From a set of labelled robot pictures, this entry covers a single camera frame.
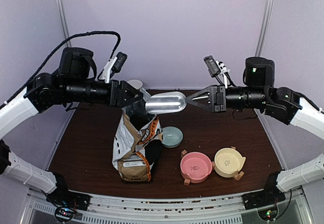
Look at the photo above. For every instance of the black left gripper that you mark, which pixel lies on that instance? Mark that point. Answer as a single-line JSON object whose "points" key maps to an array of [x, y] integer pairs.
{"points": [[123, 86]]}

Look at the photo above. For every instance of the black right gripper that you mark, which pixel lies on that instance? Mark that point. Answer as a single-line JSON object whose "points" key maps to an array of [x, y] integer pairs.
{"points": [[220, 89]]}

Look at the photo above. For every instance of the dog food bag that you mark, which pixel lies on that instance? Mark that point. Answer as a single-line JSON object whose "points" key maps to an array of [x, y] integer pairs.
{"points": [[137, 144]]}

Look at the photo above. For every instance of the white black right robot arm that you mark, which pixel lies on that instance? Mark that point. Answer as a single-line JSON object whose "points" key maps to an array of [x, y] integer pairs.
{"points": [[284, 104]]}

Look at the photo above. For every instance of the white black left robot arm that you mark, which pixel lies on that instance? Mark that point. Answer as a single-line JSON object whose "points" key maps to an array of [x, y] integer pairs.
{"points": [[69, 83]]}

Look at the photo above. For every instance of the cream yellow pet bowl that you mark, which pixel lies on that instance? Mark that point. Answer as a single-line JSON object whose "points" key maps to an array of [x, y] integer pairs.
{"points": [[228, 162]]}

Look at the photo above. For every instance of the pink pet bowl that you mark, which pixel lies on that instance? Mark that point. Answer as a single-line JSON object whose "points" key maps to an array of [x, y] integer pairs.
{"points": [[195, 167]]}

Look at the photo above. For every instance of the wooden pet bowl stand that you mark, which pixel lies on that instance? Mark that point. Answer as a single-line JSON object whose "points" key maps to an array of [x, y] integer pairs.
{"points": [[236, 177]]}

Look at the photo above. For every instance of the white ceramic patterned bowl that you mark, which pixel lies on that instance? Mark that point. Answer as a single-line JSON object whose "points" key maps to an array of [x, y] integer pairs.
{"points": [[135, 85]]}

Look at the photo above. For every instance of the teal ribbed ceramic bowl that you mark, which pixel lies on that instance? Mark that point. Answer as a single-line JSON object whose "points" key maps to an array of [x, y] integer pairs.
{"points": [[172, 137]]}

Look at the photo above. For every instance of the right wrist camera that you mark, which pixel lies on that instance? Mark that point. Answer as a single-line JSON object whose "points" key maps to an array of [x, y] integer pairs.
{"points": [[219, 71]]}

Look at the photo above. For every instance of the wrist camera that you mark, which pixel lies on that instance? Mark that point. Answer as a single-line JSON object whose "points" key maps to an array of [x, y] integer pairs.
{"points": [[219, 71], [113, 66]]}

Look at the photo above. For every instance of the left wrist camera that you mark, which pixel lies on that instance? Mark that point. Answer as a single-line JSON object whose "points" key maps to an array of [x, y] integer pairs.
{"points": [[113, 66]]}

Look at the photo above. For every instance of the metal front base rail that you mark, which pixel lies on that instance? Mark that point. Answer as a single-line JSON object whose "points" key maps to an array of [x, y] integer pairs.
{"points": [[218, 209]]}

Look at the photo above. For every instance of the right aluminium frame post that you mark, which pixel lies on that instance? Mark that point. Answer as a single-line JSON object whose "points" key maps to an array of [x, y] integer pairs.
{"points": [[268, 8]]}

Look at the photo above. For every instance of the aluminium corner frame post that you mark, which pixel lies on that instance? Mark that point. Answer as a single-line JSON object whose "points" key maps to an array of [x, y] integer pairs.
{"points": [[62, 17]]}

